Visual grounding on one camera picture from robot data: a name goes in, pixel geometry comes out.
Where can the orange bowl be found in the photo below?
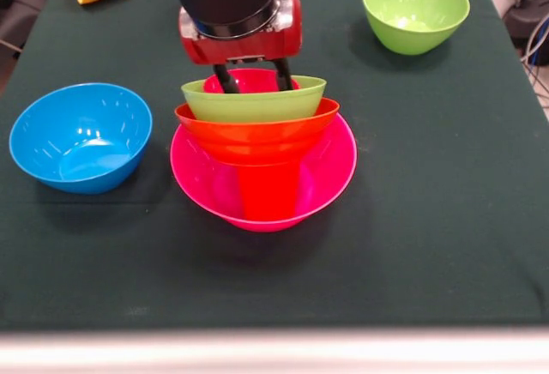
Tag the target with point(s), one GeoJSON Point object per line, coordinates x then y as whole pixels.
{"type": "Point", "coordinates": [257, 142]}

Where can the light blue bowl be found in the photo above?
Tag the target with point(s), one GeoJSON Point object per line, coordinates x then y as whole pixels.
{"type": "Point", "coordinates": [81, 138]}

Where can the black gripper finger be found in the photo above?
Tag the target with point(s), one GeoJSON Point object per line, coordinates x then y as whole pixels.
{"type": "Point", "coordinates": [225, 80]}
{"type": "Point", "coordinates": [283, 76]}

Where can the dark green tablecloth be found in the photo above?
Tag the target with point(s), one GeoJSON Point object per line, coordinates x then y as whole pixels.
{"type": "Point", "coordinates": [128, 262]}

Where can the red cup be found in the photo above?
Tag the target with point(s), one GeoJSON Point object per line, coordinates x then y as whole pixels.
{"type": "Point", "coordinates": [268, 194]}

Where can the large pink bowl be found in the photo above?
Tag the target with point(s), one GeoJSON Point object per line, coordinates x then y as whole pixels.
{"type": "Point", "coordinates": [330, 168]}

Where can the small crimson bowl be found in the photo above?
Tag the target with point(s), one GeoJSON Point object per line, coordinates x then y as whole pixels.
{"type": "Point", "coordinates": [255, 82]}

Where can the green bowl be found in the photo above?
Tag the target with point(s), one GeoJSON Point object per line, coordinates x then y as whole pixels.
{"type": "Point", "coordinates": [257, 108]}
{"type": "Point", "coordinates": [414, 9]}

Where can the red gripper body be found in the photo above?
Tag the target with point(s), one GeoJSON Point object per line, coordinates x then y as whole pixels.
{"type": "Point", "coordinates": [244, 50]}

